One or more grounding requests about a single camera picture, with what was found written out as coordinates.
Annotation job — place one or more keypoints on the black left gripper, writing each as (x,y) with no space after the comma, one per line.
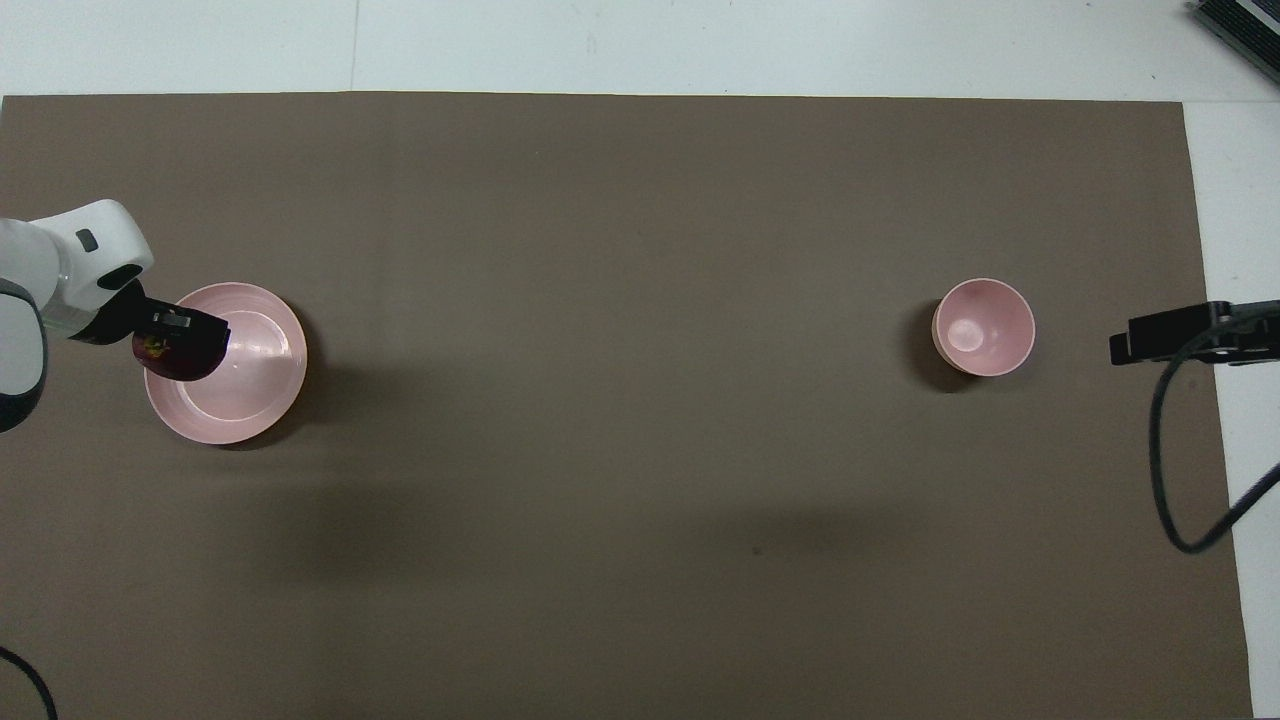
(112,318)

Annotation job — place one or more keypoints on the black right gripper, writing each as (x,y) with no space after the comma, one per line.
(1245,332)

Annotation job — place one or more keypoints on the red apple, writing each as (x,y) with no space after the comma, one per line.
(180,363)

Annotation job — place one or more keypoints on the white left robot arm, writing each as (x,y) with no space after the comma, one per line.
(110,225)

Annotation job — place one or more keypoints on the pink plate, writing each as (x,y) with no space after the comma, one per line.
(250,380)

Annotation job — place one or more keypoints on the pink bowl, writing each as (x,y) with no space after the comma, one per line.
(985,330)

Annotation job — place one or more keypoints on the grey ribbed device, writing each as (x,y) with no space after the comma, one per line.
(1250,25)

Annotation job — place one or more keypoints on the brown table mat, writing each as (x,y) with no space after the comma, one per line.
(640,300)

